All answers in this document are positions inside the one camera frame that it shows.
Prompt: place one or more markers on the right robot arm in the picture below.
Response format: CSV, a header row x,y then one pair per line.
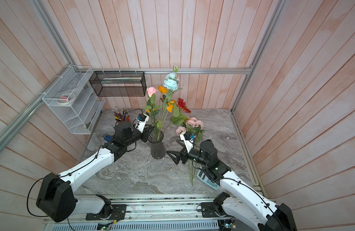
x,y
239,199

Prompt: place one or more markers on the red metal pencil cup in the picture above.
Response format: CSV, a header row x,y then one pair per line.
x,y
124,118

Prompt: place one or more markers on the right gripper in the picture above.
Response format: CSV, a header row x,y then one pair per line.
x,y
181,156

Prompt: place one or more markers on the tape roll on shelf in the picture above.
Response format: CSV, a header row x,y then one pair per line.
x,y
66,98

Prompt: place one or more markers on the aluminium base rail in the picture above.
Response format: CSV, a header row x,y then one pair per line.
x,y
149,212

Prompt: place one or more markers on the orange marigold flower stem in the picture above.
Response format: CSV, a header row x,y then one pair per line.
x,y
166,106

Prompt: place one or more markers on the dark ribbed glass vase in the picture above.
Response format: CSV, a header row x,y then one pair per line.
x,y
155,139

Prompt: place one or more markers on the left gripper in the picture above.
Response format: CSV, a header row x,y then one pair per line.
x,y
146,133

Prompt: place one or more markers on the teal desk calculator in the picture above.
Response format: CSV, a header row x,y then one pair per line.
x,y
202,177

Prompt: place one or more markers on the small pink rosebud stem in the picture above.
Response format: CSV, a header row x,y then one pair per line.
x,y
151,106

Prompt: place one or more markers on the white wire mesh shelf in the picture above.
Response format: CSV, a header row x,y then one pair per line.
x,y
74,101

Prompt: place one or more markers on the light blue flower stem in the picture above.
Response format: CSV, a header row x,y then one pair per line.
x,y
171,82

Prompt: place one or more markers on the blue black stapler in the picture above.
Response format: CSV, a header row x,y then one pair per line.
x,y
107,138

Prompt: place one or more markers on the small pink carnation stem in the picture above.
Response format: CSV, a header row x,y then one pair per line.
x,y
192,124

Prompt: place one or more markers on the bundle of pencils and pens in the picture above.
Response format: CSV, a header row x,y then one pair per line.
x,y
120,112

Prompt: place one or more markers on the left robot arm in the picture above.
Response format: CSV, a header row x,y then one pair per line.
x,y
56,197

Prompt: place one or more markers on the black mesh wall basket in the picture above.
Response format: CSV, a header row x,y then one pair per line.
x,y
118,83

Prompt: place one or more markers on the red flower stem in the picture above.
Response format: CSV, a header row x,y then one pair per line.
x,y
182,105

